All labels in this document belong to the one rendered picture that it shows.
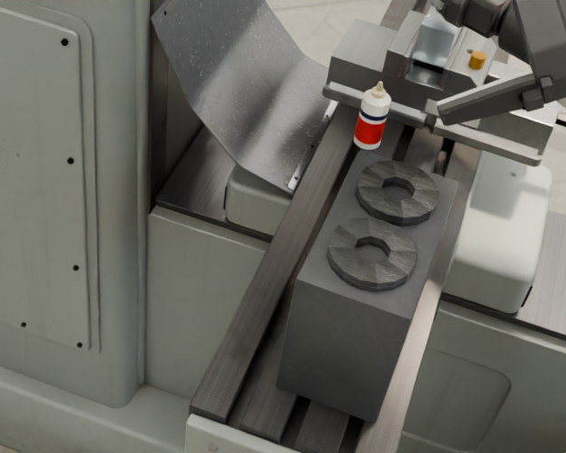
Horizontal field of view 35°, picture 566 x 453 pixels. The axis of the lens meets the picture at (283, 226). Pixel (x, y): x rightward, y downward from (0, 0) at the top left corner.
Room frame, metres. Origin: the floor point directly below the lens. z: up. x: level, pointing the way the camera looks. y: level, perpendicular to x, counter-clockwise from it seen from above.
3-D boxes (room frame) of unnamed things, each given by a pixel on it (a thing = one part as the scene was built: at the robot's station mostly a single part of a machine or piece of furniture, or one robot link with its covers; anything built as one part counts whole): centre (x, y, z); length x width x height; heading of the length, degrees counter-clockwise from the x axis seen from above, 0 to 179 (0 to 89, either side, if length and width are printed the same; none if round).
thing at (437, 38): (1.17, -0.18, 1.03); 0.06 x 0.05 x 0.06; 165
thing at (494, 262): (1.11, -0.17, 0.78); 0.50 x 0.35 x 0.12; 78
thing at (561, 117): (1.11, -0.40, 0.96); 0.04 x 0.02 x 0.02; 75
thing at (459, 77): (1.16, -0.24, 1.01); 0.12 x 0.06 x 0.04; 165
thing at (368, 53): (1.16, -0.21, 0.97); 0.35 x 0.15 x 0.11; 75
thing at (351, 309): (0.68, -0.10, 1.02); 0.22 x 0.12 x 0.20; 166
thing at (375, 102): (1.04, -0.10, 0.97); 0.04 x 0.04 x 0.11
